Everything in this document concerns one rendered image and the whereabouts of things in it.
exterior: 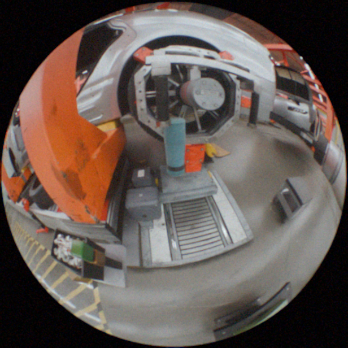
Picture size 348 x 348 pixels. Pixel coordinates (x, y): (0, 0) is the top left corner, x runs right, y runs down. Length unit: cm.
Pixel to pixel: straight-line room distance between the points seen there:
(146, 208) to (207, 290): 68
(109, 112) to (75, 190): 53
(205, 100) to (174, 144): 21
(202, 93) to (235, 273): 102
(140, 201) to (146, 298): 68
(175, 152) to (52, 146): 43
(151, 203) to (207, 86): 54
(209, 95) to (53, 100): 47
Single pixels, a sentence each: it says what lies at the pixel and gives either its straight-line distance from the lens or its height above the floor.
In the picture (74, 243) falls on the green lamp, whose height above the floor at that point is 66.
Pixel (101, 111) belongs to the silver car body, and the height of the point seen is 82.
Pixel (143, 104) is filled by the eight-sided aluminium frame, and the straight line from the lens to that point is 54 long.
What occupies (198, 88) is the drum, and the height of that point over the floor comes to 87.
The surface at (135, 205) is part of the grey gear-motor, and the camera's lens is 57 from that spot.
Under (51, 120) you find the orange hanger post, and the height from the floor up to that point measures 87.
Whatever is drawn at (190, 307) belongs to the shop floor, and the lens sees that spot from 89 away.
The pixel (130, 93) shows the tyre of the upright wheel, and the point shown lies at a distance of 63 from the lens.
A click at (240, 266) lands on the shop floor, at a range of 95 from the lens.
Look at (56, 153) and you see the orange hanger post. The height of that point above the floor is 79.
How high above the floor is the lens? 84
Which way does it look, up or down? 39 degrees down
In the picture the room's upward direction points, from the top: 2 degrees counter-clockwise
